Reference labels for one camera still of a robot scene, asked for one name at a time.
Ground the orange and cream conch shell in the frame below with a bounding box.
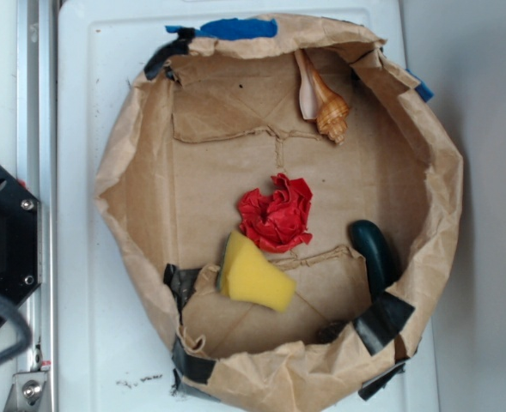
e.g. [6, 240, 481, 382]
[295, 49, 350, 145]

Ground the crumpled red paper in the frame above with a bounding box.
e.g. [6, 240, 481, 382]
[237, 173, 313, 253]

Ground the brown paper bag bin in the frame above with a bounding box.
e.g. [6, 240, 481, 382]
[94, 14, 463, 411]

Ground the yellow sponge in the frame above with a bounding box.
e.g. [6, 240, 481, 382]
[216, 231, 296, 312]

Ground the dark green oblong object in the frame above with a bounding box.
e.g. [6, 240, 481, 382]
[350, 220, 400, 300]

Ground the small brown fuzzy clump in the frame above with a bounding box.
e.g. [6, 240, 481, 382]
[317, 321, 347, 344]

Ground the white tray board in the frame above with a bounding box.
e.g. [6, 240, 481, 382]
[56, 0, 441, 412]

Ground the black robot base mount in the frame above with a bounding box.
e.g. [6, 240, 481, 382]
[0, 165, 40, 306]

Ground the aluminium extrusion rail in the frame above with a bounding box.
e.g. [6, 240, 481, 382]
[16, 1, 61, 411]

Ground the metal corner bracket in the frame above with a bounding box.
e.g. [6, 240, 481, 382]
[3, 371, 48, 412]

